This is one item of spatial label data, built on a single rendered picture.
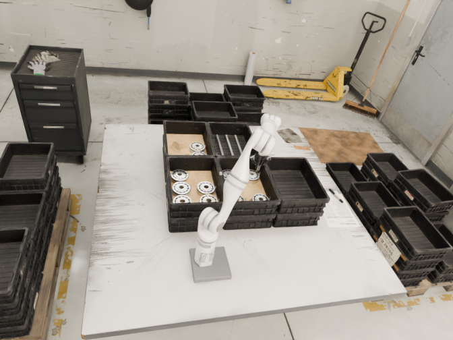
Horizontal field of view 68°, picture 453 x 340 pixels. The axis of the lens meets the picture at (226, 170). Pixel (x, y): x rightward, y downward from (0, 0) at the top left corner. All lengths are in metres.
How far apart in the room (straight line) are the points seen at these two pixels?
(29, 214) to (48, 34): 3.03
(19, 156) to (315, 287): 2.19
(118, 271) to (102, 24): 3.72
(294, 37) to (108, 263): 4.38
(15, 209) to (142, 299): 1.25
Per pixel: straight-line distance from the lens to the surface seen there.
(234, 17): 5.03
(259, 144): 1.45
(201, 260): 1.69
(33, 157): 2.82
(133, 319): 1.63
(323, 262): 1.97
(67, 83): 3.00
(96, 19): 4.93
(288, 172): 2.24
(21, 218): 2.54
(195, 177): 2.03
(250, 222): 1.92
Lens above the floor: 2.15
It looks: 39 degrees down
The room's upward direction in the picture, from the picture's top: 11 degrees clockwise
